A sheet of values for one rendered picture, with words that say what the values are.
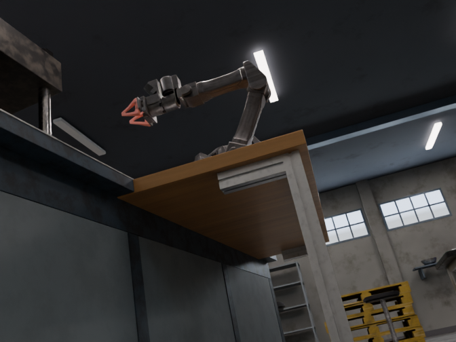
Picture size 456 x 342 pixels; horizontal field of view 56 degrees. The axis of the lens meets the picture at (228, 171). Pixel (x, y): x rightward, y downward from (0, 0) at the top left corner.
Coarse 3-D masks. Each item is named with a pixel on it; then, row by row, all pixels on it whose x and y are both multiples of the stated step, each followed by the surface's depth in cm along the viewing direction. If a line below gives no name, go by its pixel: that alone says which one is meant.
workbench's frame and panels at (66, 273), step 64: (0, 128) 76; (0, 192) 77; (64, 192) 94; (128, 192) 111; (0, 256) 73; (64, 256) 87; (128, 256) 109; (192, 256) 145; (0, 320) 69; (64, 320) 82; (128, 320) 100; (192, 320) 130; (256, 320) 185
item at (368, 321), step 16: (384, 288) 586; (400, 288) 567; (352, 304) 572; (368, 304) 569; (400, 304) 560; (368, 320) 562; (384, 320) 557; (416, 320) 549; (368, 336) 557; (416, 336) 543
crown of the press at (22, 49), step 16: (0, 32) 202; (16, 32) 214; (0, 48) 199; (16, 48) 210; (32, 48) 221; (0, 64) 206; (16, 64) 208; (32, 64) 217; (48, 64) 230; (0, 80) 216; (16, 80) 218; (32, 80) 221; (48, 80) 225; (0, 96) 227; (16, 96) 230; (32, 96) 232; (16, 112) 242
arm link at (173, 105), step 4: (168, 92) 155; (172, 92) 156; (164, 96) 154; (168, 96) 153; (172, 96) 153; (176, 96) 155; (164, 100) 153; (168, 100) 153; (172, 100) 152; (176, 100) 153; (160, 104) 154; (164, 104) 153; (168, 104) 153; (172, 104) 153; (176, 104) 153; (164, 108) 153; (168, 108) 154; (172, 108) 154; (176, 108) 154
